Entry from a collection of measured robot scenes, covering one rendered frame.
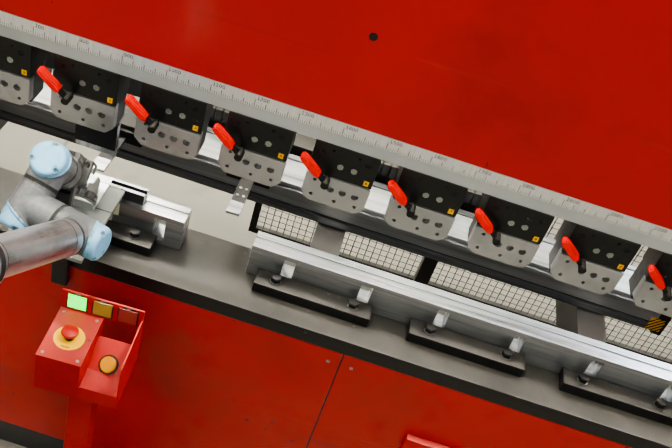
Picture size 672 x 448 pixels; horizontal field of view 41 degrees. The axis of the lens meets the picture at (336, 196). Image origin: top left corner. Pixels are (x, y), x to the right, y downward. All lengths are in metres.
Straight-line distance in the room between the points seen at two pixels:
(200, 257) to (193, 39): 0.62
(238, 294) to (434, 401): 0.56
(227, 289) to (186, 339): 0.19
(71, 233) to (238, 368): 0.75
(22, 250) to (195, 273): 0.71
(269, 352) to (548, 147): 0.87
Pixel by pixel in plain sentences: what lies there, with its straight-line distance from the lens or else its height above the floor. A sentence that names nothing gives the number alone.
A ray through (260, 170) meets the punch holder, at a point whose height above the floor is 1.21.
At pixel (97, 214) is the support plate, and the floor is 1.00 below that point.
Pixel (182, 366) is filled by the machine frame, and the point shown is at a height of 0.60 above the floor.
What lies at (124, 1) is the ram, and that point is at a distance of 1.92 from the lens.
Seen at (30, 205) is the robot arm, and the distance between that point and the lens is 1.85.
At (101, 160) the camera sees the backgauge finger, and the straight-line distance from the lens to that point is 2.30.
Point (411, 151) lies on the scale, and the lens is 1.92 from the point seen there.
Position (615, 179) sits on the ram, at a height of 1.48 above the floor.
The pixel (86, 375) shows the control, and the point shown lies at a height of 0.71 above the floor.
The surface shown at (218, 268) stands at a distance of 2.25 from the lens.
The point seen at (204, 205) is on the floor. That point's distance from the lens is 3.74.
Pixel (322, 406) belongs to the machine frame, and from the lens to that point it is 2.38.
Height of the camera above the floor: 2.47
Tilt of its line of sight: 38 degrees down
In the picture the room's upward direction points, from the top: 19 degrees clockwise
